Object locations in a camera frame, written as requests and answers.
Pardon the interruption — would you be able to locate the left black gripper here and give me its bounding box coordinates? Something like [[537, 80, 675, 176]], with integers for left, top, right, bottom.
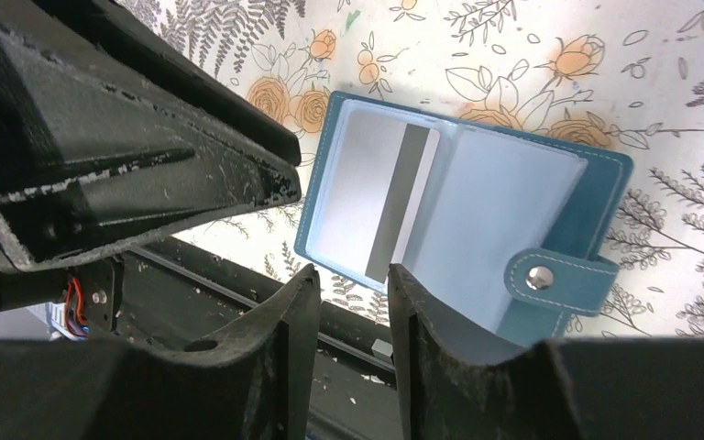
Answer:
[[0, 256, 122, 340]]

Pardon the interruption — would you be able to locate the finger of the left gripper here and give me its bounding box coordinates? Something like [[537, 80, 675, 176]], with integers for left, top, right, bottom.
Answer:
[[0, 34, 302, 273], [35, 1, 302, 166]]

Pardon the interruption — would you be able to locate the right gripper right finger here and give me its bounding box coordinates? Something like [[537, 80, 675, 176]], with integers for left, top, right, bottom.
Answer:
[[389, 264, 704, 439]]

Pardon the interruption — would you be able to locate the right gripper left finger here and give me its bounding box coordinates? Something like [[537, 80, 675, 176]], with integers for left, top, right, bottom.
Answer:
[[0, 265, 320, 439]]

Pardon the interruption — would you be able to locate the blue card holder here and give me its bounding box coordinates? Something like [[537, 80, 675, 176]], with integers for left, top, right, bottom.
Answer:
[[294, 92, 633, 347]]

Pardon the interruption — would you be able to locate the white card with black stripe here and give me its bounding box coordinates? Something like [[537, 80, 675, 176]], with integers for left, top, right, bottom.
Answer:
[[307, 109, 441, 284]]

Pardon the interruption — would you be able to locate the floral table mat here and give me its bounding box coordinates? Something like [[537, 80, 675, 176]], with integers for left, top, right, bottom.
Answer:
[[126, 1, 704, 337]]

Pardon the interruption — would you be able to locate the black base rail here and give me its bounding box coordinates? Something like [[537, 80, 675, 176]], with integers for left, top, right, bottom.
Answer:
[[114, 238, 402, 439]]

